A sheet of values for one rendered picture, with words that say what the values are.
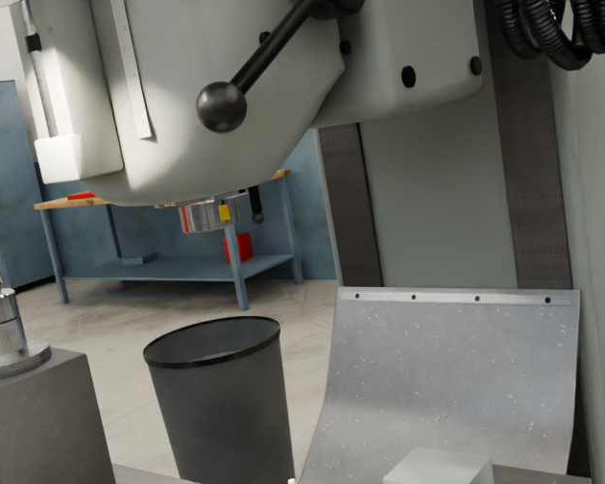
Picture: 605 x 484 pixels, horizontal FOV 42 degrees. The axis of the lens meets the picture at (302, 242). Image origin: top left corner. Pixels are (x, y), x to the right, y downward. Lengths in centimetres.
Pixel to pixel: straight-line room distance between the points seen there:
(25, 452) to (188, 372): 170
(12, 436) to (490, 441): 50
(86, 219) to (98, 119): 730
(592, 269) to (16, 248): 729
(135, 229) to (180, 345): 446
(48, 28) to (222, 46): 11
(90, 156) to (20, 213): 746
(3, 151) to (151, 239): 171
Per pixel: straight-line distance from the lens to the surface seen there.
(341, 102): 65
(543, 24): 68
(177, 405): 261
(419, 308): 96
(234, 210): 62
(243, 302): 548
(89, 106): 54
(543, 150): 87
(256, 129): 55
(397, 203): 96
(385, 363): 98
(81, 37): 54
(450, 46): 73
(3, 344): 86
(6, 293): 86
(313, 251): 598
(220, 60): 52
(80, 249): 803
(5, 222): 790
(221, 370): 250
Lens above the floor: 137
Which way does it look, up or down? 10 degrees down
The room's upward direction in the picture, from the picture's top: 10 degrees counter-clockwise
